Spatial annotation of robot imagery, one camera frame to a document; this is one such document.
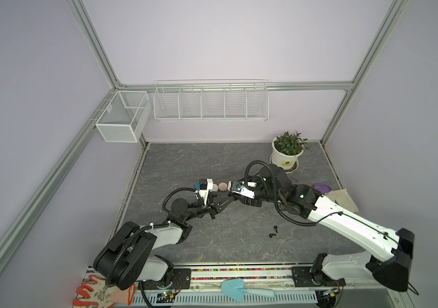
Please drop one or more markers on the white vented cable duct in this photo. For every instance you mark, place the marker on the white vented cable duct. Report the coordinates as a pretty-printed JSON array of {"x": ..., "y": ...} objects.
[{"x": 192, "y": 299}]

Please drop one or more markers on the purple pink garden scoop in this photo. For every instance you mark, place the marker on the purple pink garden scoop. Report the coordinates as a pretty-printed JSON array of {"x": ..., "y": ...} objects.
[{"x": 322, "y": 188}]

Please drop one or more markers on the teal garden trowel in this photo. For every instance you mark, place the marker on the teal garden trowel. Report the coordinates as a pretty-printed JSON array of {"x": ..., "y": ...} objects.
[{"x": 236, "y": 290}]

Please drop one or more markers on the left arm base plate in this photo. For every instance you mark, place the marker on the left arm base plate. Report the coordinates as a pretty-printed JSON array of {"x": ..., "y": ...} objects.
[{"x": 177, "y": 279}]

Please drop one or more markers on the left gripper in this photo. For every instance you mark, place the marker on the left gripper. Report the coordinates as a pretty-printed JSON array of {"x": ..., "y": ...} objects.
[{"x": 214, "y": 203}]

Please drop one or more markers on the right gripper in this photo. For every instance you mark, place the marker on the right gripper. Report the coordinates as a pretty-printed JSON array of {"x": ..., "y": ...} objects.
[{"x": 249, "y": 201}]

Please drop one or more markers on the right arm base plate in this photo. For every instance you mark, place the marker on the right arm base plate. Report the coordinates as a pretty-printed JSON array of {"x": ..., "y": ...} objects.
[{"x": 303, "y": 277}]

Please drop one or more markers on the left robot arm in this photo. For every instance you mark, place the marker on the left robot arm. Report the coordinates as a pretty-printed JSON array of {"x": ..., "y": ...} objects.
[{"x": 127, "y": 257}]

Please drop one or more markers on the small white mesh basket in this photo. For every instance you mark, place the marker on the small white mesh basket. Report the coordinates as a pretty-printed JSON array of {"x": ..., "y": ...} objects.
[{"x": 124, "y": 117}]

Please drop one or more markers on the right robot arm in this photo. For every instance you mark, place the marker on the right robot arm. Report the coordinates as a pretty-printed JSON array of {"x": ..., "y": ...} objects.
[{"x": 387, "y": 255}]

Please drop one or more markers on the potted green plant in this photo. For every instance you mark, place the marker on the potted green plant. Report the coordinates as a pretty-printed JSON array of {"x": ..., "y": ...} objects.
[{"x": 286, "y": 150}]

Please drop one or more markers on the pink earbud charging case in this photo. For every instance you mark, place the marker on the pink earbud charging case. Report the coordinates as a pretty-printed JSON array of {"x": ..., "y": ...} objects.
[{"x": 223, "y": 186}]

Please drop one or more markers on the red white garden glove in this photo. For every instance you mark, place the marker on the red white garden glove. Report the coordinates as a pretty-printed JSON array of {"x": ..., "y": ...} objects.
[{"x": 95, "y": 293}]

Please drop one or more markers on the long white wire basket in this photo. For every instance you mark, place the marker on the long white wire basket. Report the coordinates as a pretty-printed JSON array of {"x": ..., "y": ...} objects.
[{"x": 211, "y": 100}]

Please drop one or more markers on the beige grey work glove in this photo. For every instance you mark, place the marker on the beige grey work glove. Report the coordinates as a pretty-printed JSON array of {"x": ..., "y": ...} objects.
[{"x": 342, "y": 198}]

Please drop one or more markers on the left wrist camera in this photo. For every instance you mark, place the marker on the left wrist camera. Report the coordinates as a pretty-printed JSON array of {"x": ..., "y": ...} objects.
[{"x": 203, "y": 187}]

